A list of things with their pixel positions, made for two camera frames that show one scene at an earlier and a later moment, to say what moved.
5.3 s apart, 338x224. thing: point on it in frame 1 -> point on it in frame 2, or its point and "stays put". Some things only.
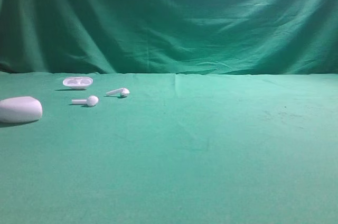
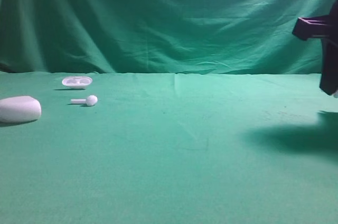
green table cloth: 180,148 stays put
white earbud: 91,101 stays put
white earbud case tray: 77,82 stays put
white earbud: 123,91 -> 336,94
